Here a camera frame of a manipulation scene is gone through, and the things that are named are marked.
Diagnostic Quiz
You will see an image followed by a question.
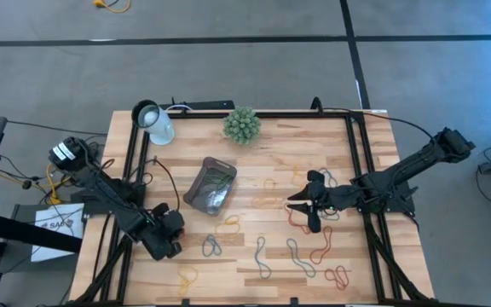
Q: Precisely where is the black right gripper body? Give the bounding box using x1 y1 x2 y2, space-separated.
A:
306 170 338 234

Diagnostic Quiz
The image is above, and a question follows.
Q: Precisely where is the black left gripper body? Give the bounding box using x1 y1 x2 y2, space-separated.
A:
141 203 186 262

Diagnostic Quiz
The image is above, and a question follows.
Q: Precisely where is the red rubber band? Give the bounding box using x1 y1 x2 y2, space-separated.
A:
285 206 313 235
324 265 350 291

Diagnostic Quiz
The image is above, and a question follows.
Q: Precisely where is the grey rubber band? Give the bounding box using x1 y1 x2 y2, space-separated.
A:
318 166 339 188

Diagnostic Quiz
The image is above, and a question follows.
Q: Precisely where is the orange rubber band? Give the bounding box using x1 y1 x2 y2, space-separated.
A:
309 225 334 265

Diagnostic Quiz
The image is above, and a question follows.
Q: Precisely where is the blue-grey rubber band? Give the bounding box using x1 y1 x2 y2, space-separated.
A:
201 233 222 258

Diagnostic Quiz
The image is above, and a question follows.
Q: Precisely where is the long teal rubber band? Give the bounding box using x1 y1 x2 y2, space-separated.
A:
253 236 273 281
286 238 317 279

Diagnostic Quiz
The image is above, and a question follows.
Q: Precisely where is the smoky translucent plastic bin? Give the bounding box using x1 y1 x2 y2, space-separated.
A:
182 156 239 217

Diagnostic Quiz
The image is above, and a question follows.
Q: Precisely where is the orange-yellow rubber band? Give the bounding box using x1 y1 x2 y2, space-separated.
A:
215 214 241 235

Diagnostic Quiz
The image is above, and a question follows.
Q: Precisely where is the green rubber band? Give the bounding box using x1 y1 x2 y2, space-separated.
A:
213 174 234 193
205 170 225 188

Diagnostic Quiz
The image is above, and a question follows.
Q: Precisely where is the green succulent in patterned pot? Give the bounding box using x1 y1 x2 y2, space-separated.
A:
222 106 263 146

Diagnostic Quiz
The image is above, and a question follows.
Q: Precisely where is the white table lamp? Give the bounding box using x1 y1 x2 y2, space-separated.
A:
130 99 176 147

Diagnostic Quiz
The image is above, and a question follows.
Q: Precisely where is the white paper sheet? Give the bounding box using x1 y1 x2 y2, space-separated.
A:
30 203 85 264

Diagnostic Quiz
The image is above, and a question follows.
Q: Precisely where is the black power strip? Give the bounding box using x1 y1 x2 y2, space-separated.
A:
159 100 236 113

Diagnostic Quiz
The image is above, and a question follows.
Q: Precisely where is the black beam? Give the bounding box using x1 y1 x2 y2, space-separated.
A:
0 207 84 253

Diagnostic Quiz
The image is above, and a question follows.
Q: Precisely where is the short black floor tape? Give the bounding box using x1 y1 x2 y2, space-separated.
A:
339 0 371 110

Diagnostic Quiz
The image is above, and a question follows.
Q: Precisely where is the long black floor tape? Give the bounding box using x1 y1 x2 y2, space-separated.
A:
0 33 491 47

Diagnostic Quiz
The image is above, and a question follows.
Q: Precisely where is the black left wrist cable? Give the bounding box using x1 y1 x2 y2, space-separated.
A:
126 156 182 212

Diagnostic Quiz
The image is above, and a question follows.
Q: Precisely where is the black aluminium table frame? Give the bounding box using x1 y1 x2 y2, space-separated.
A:
72 109 432 306

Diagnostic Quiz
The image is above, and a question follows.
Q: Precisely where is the black right supply cable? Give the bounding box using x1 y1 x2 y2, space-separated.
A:
321 106 438 144

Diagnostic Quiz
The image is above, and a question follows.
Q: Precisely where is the thin black floor cable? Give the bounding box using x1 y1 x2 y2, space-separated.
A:
5 120 109 137

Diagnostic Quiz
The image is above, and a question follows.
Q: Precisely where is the yellow floor cable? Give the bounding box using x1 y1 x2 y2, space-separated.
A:
93 0 132 14

